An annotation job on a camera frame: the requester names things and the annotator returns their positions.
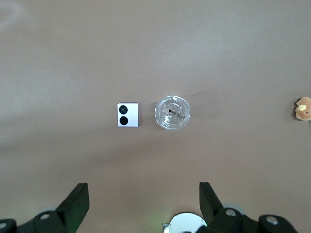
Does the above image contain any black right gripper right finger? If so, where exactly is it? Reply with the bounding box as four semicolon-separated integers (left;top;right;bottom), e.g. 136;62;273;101
199;181;225;227

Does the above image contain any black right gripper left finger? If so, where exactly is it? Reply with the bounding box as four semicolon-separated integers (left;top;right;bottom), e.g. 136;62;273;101
55;183;90;233

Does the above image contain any lavender flip phone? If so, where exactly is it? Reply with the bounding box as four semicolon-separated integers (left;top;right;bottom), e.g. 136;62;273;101
116;102;141;128

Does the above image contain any clear plastic lidded cup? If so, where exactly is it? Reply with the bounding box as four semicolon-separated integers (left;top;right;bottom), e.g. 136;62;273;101
154;95;191;131

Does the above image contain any black drinking straw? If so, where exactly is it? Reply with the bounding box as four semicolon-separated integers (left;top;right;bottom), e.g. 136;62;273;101
167;109;186;120

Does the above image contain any brown plush toy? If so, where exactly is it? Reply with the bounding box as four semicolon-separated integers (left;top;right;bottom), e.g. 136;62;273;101
294;96;311;121

